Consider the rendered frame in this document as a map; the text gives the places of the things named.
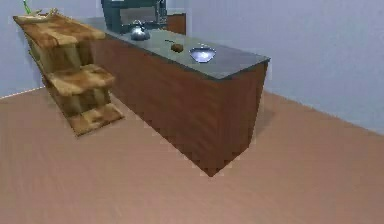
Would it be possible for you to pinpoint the brown counter with grey top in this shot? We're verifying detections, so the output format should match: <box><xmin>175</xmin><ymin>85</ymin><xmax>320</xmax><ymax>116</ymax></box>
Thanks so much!
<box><xmin>89</xmin><ymin>17</ymin><xmax>272</xmax><ymax>178</ymax></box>

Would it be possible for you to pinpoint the silver bowl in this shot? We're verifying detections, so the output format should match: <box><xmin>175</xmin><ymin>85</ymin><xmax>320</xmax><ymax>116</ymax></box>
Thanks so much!
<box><xmin>188</xmin><ymin>46</ymin><xmax>217</xmax><ymax>64</ymax></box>

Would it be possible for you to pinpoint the brown round food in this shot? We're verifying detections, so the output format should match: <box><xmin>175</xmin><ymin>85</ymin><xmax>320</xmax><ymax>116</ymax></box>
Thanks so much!
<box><xmin>170</xmin><ymin>42</ymin><xmax>185</xmax><ymax>54</ymax></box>

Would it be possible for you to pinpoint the brown wooden cupboard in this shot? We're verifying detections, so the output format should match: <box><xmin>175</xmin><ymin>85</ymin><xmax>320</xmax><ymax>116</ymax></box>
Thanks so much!
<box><xmin>166</xmin><ymin>12</ymin><xmax>188</xmax><ymax>36</ymax></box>

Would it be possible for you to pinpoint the silver kettle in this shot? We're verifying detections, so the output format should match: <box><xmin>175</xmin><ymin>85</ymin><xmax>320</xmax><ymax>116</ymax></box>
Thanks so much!
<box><xmin>129</xmin><ymin>19</ymin><xmax>152</xmax><ymax>42</ymax></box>

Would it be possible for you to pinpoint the dark grey microwave oven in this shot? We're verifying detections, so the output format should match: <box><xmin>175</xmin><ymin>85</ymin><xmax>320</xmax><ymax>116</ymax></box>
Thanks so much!
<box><xmin>100</xmin><ymin>0</ymin><xmax>169</xmax><ymax>35</ymax></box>

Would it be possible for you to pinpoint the light wooden shelf unit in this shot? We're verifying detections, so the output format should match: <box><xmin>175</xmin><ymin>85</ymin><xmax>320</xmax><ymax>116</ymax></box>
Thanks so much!
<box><xmin>12</xmin><ymin>8</ymin><xmax>126</xmax><ymax>138</ymax></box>

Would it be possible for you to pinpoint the green house plant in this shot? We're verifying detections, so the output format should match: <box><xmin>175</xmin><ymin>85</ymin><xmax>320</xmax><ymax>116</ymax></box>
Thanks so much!
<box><xmin>21</xmin><ymin>0</ymin><xmax>33</xmax><ymax>15</ymax></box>

